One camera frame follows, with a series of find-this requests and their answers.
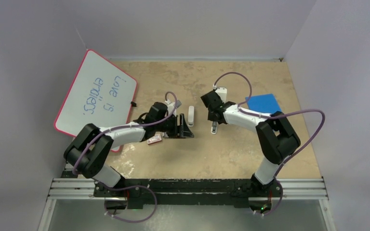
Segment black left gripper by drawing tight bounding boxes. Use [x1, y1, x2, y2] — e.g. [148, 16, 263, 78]
[155, 114, 193, 138]

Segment aluminium rail frame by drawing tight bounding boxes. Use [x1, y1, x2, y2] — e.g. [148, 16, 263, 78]
[39, 165, 336, 231]

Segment red white staple box sleeve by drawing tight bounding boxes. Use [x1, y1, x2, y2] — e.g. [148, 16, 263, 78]
[147, 134, 162, 145]

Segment blue paper folder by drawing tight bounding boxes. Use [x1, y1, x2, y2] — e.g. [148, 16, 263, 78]
[246, 94, 282, 114]

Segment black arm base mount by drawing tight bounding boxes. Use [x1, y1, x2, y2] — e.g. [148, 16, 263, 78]
[93, 179, 282, 210]

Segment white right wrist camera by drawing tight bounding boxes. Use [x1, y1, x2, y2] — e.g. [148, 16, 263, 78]
[214, 87, 227, 103]

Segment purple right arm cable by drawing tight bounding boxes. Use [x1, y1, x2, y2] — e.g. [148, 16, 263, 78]
[212, 72, 326, 217]

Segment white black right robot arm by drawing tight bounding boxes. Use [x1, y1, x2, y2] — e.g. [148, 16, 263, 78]
[201, 90, 301, 196]

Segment pink framed whiteboard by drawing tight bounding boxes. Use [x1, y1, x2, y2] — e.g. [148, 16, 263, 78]
[54, 50, 137, 137]

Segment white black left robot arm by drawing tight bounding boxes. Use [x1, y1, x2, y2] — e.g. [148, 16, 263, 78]
[64, 102, 194, 197]

